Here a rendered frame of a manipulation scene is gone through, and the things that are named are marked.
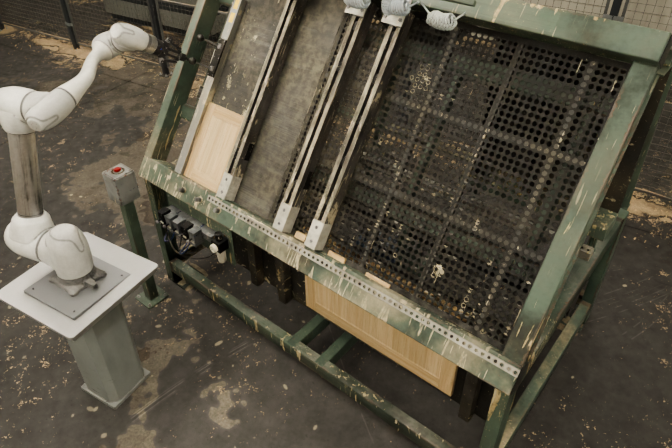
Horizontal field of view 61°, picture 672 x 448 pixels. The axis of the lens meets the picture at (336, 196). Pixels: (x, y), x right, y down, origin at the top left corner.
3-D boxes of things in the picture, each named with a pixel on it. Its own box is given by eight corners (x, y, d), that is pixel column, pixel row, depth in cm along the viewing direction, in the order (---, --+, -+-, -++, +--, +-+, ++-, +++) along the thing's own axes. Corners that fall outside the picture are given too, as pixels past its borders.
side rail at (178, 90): (159, 157, 320) (144, 154, 311) (225, -33, 306) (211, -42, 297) (166, 161, 317) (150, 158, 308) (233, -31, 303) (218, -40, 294)
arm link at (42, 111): (69, 87, 222) (41, 81, 226) (37, 115, 211) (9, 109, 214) (81, 113, 232) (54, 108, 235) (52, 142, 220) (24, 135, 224)
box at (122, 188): (109, 199, 304) (101, 171, 293) (128, 189, 311) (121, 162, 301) (122, 208, 298) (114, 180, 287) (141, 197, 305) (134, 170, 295)
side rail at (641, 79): (509, 350, 212) (501, 354, 202) (635, 69, 198) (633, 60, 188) (529, 361, 208) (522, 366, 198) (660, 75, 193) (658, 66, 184)
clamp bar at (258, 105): (223, 195, 284) (187, 190, 264) (306, -36, 269) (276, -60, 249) (236, 202, 279) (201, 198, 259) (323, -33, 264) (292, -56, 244)
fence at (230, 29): (179, 171, 302) (174, 171, 299) (240, -1, 290) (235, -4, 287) (185, 175, 300) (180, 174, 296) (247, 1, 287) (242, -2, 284)
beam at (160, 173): (152, 177, 322) (136, 175, 312) (159, 157, 320) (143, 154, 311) (517, 390, 209) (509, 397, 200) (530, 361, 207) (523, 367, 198)
